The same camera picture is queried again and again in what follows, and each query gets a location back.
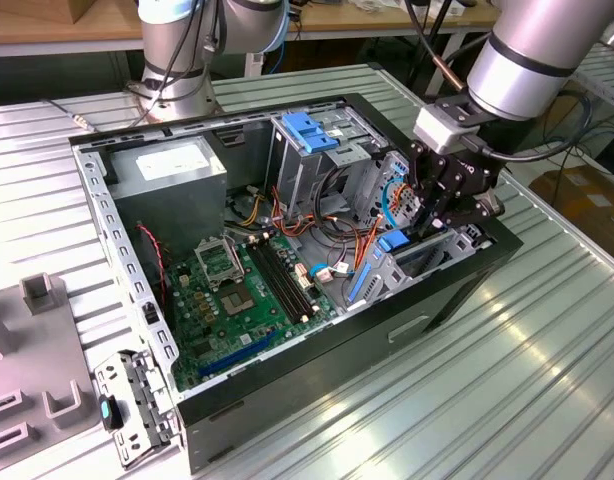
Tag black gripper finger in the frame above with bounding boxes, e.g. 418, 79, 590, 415
433, 191, 507, 232
406, 140, 447, 237

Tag orange red power wire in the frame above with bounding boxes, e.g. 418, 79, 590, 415
386, 182, 419, 207

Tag blue data wire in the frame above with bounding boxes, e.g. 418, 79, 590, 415
379, 177, 414, 236

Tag hard disk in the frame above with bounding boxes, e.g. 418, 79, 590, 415
346, 227, 456, 309

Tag silver disk bay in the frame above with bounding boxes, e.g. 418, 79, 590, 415
342, 149, 494, 315

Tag black tripod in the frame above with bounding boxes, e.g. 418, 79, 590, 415
405, 0, 456, 99

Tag silver optical drive cage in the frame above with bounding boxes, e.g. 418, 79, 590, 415
264, 102, 391, 224

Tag brown cardboard box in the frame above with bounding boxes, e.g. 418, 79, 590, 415
528, 167, 614, 251

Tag black RAM slot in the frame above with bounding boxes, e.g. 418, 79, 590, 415
267, 237, 320, 314
261, 239, 314, 317
254, 241, 308, 321
247, 242, 302, 324

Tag black open PC case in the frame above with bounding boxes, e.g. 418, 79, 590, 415
68, 92, 526, 476

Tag metal socket cover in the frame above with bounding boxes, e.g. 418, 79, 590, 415
193, 236, 247, 291

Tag CPU socket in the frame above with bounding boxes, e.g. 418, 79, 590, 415
214, 281, 262, 320

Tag green motherboard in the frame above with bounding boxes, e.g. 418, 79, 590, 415
164, 232, 338, 394

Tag grey power supply unit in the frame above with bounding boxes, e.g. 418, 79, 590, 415
104, 134, 229, 257

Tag blue expansion slot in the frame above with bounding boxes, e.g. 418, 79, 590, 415
196, 328, 282, 380

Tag silver slot cover latch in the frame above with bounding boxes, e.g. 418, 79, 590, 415
93, 348, 184, 470

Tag black blue latch knob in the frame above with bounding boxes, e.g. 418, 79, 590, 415
96, 392, 124, 434

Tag grey parts rack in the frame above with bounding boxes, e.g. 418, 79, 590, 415
0, 272, 102, 476

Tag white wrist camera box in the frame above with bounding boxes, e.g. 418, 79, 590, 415
413, 94, 488, 155

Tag black camera cable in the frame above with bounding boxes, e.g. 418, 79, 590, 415
456, 89, 596, 164

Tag black cable copper fitting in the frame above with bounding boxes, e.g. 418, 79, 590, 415
404, 0, 471, 94

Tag orange wire bundle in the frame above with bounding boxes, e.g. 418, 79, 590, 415
353, 212, 389, 275

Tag blue plastic drive bracket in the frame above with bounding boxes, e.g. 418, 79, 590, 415
280, 112, 342, 156

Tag red black wire bundle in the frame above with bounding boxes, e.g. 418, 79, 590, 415
269, 183, 361, 244

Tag small blue wire white plug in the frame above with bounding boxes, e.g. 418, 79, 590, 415
306, 260, 357, 287

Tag wooden desk white frame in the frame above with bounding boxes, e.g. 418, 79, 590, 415
286, 0, 498, 99
0, 0, 146, 57

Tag yellow black wire bundle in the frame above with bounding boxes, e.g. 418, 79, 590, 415
226, 183, 268, 227

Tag red black fan wire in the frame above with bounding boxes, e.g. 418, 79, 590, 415
135, 223, 169, 307

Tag cable with metal connector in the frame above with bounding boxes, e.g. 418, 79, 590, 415
41, 97, 144, 132

